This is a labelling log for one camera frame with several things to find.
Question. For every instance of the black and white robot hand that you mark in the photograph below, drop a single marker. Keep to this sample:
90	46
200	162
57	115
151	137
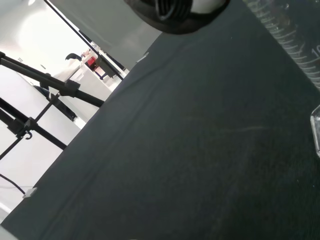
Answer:
175	17

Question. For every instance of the black curved chair back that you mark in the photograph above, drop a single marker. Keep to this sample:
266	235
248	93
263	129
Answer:
73	56

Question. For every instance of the black table cloth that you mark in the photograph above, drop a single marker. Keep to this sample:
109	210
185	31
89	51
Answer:
187	150

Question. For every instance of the pale grey board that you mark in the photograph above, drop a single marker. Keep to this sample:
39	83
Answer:
107	22

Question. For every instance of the grey cloth clip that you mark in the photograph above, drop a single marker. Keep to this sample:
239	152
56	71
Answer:
30	192
143	57

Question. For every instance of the red box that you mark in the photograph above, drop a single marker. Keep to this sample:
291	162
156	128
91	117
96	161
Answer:
91	61

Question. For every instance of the black tripod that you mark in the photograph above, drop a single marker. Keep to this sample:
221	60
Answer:
71	88

